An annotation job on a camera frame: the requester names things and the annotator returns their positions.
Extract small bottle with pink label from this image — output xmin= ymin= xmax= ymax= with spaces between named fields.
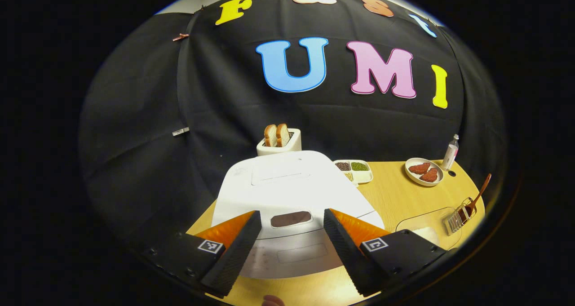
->
xmin=442 ymin=134 xmax=460 ymax=170

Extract white oval plate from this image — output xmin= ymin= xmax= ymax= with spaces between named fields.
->
xmin=405 ymin=158 xmax=445 ymax=187

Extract clear container of rice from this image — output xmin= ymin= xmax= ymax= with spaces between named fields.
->
xmin=395 ymin=206 xmax=463 ymax=250

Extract white rice cooker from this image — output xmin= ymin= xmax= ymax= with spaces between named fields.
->
xmin=211 ymin=151 xmax=385 ymax=279

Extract brown wooden spoon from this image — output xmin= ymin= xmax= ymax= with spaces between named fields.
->
xmin=458 ymin=173 xmax=492 ymax=221

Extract black backdrop cloth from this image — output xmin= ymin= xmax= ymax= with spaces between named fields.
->
xmin=80 ymin=0 xmax=508 ymax=248

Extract white divided dish of beans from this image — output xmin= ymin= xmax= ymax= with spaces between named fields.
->
xmin=333 ymin=160 xmax=374 ymax=185

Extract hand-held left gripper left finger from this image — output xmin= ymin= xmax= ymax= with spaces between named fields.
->
xmin=153 ymin=210 xmax=262 ymax=297

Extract white toaster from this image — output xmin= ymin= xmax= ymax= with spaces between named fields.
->
xmin=256 ymin=128 xmax=302 ymax=157

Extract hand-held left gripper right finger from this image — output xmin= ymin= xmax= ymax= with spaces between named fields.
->
xmin=323 ymin=208 xmax=447 ymax=297

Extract metal wire chopstick holder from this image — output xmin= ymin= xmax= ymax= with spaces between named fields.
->
xmin=444 ymin=197 xmax=478 ymax=235

